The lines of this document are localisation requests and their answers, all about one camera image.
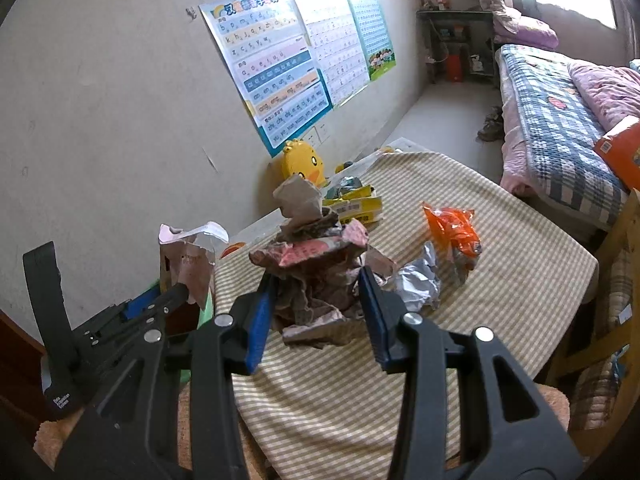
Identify silver foil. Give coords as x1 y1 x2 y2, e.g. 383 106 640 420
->
395 241 443 313

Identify pink pillow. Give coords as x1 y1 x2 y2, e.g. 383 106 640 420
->
492 14 558 51

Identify plaid chair cushion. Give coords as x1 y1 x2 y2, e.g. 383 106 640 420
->
570 250 633 431

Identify beige striped tablecloth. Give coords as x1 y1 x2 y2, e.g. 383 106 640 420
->
212 150 599 480

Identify pair of shoes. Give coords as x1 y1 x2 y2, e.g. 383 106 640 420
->
477 106 503 142

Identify yellow torn carton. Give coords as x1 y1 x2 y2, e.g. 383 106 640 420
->
322 185 383 226

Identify brown paper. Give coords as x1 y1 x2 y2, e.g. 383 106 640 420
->
249 180 398 346

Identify grey-blue wrapper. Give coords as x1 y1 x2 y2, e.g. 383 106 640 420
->
325 175 368 198

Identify bed with plaid sheet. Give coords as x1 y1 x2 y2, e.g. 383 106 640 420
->
497 44 640 226

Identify wooden chair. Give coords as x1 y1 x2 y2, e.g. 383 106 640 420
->
545 187 640 396

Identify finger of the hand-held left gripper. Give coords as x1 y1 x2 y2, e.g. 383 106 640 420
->
122 294 163 322
145 282 193 333

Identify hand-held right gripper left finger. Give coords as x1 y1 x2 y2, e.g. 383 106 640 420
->
55 272 279 480

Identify orange snack wrapper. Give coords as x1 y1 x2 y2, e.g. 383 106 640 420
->
421 202 483 273

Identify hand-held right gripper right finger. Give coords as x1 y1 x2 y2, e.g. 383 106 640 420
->
357 265 586 480

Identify white wall socket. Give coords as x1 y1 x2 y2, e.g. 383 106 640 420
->
302 125 331 150

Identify white chart wall poster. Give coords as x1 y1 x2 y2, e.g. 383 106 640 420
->
290 0 371 108

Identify beige cloth bundle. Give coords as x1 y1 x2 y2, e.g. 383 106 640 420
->
479 0 521 16

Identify dark shelf table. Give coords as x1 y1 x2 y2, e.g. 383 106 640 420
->
417 7 498 86

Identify yellow duck toy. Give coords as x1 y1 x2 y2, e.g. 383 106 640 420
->
281 139 328 186

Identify green chart wall poster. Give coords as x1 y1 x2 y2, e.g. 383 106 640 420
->
345 0 398 82

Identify dark wooden cabinet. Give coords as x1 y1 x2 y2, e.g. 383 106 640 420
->
0 310 48 441

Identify blue letter wall poster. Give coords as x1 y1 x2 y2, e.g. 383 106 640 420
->
199 0 333 158

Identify orange cardboard box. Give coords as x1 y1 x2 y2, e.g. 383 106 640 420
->
594 116 640 191

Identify pink quilt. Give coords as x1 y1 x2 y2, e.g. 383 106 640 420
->
570 60 640 133

